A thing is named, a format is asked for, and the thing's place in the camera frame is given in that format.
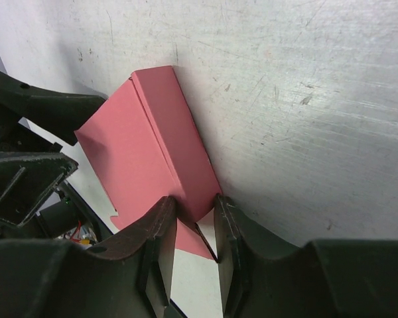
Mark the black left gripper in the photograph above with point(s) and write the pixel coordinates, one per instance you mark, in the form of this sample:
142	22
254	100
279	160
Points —
31	167

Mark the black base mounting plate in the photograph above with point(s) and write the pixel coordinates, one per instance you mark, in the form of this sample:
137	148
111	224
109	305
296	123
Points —
71	218

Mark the pink paper box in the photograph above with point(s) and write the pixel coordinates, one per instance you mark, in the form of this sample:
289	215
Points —
143	144

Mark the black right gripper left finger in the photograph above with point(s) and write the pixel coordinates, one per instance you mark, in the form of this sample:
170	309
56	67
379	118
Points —
127	275

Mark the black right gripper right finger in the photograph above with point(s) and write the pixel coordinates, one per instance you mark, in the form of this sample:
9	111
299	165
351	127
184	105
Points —
262	275

